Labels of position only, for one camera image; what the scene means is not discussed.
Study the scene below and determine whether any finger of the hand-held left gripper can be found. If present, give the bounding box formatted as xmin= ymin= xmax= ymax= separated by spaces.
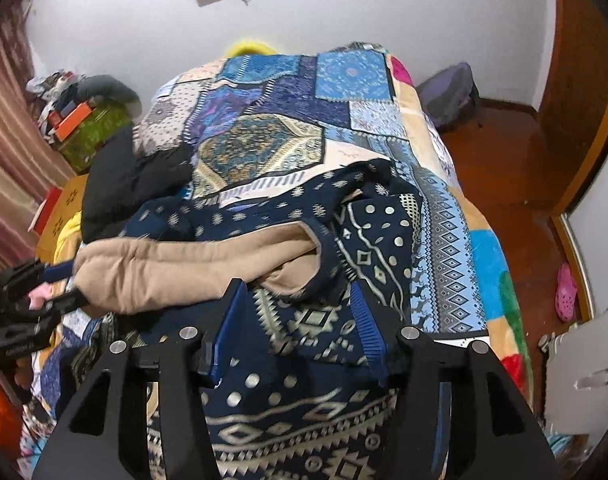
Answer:
xmin=28 ymin=287 xmax=92 ymax=322
xmin=0 ymin=258 xmax=79 ymax=302

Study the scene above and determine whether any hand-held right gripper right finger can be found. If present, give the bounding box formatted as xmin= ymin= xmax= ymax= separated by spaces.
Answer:
xmin=349 ymin=280 xmax=557 ymax=480

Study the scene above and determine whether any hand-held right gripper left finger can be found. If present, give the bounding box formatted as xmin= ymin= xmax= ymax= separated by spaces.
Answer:
xmin=31 ymin=277 xmax=245 ymax=480

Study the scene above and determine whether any navy patterned hoodie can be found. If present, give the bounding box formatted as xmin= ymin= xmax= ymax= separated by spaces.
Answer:
xmin=74 ymin=157 xmax=425 ymax=480

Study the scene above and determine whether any yellow cloth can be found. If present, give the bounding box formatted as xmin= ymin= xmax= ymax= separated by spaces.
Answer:
xmin=54 ymin=210 xmax=84 ymax=266

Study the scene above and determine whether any red box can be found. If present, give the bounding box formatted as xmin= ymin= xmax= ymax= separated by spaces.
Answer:
xmin=28 ymin=187 xmax=62 ymax=233

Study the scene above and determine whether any tan paw-print side table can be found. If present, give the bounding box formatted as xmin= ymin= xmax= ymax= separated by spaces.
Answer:
xmin=36 ymin=175 xmax=89 ymax=261

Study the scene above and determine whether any black garment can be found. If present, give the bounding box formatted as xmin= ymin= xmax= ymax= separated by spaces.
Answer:
xmin=81 ymin=125 xmax=192 ymax=243

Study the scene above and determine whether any green patterned box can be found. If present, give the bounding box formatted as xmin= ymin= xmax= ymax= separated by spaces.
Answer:
xmin=58 ymin=105 xmax=132 ymax=171

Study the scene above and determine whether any striped red beige curtain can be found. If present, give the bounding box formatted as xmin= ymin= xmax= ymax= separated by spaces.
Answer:
xmin=0 ymin=0 xmax=77 ymax=271

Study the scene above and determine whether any orange box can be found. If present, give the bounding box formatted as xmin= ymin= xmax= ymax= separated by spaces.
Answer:
xmin=54 ymin=101 xmax=93 ymax=143

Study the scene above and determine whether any blue patchwork blanket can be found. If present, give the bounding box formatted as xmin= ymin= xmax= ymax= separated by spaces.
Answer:
xmin=21 ymin=42 xmax=535 ymax=480

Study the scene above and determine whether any dark green cloth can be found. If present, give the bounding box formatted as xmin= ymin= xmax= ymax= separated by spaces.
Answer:
xmin=78 ymin=75 xmax=142 ymax=111

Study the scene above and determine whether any pink clog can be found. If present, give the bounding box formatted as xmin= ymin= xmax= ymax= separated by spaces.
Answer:
xmin=555 ymin=263 xmax=579 ymax=322

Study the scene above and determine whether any white suitcase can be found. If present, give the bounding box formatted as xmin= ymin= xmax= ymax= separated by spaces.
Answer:
xmin=539 ymin=305 xmax=608 ymax=436

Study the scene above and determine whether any white sliding wardrobe door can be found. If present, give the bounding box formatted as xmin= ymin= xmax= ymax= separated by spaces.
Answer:
xmin=566 ymin=170 xmax=608 ymax=321

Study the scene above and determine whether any grey backpack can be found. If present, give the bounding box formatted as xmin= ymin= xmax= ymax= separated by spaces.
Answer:
xmin=416 ymin=62 xmax=481 ymax=128

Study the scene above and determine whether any yellow hoop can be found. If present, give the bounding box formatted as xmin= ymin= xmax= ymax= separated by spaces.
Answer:
xmin=224 ymin=37 xmax=279 ymax=58

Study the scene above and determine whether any wooden door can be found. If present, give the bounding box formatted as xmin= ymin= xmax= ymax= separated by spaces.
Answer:
xmin=534 ymin=0 xmax=608 ymax=211

